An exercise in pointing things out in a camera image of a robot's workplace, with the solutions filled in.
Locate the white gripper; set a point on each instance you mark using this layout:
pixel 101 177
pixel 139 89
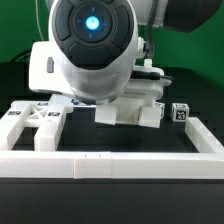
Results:
pixel 141 85

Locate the white chair seat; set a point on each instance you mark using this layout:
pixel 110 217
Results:
pixel 128 111

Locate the white chair back frame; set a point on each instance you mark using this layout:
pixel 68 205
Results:
pixel 47 118

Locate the white tagged cube left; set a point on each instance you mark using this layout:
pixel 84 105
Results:
pixel 161 106

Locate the white tagged cube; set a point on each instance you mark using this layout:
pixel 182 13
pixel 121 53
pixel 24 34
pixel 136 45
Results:
pixel 161 106
pixel 180 112

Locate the white tagged cube right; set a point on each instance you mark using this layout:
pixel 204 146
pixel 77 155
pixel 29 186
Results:
pixel 180 112

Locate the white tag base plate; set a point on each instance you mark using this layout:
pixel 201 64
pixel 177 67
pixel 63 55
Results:
pixel 61 99

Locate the white U-shaped fence frame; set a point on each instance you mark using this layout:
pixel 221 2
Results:
pixel 206 163

